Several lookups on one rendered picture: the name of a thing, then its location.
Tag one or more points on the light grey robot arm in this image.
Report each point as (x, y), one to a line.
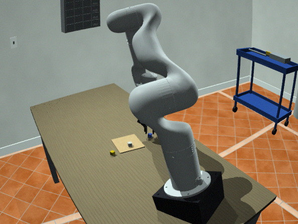
(152, 99)

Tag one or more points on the tan mat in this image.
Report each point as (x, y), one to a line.
(122, 146)

